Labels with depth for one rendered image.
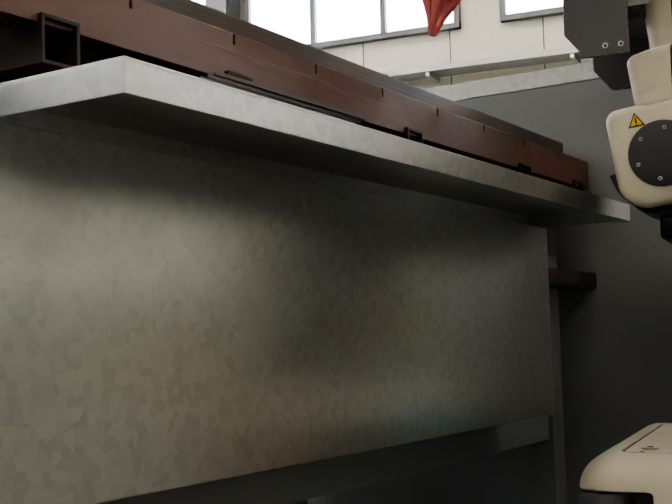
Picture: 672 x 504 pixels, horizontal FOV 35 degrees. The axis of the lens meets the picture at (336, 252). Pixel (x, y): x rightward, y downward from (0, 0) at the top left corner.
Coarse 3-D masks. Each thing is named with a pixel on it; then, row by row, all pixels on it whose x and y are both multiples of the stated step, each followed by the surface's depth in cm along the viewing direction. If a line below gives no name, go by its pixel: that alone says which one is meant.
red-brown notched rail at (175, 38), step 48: (0, 0) 101; (48, 0) 106; (96, 0) 111; (96, 48) 114; (144, 48) 117; (192, 48) 124; (240, 48) 132; (336, 96) 150; (384, 96) 162; (432, 144) 176; (480, 144) 190; (528, 144) 209
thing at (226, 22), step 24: (144, 0) 124; (168, 0) 128; (216, 24) 135; (240, 24) 140; (288, 48) 149; (312, 48) 154; (360, 72) 165; (408, 96) 177; (432, 96) 185; (480, 120) 201; (552, 144) 232
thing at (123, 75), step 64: (128, 64) 86; (64, 128) 106; (128, 128) 113; (192, 128) 114; (256, 128) 115; (320, 128) 109; (384, 192) 159; (448, 192) 170; (512, 192) 172; (576, 192) 172
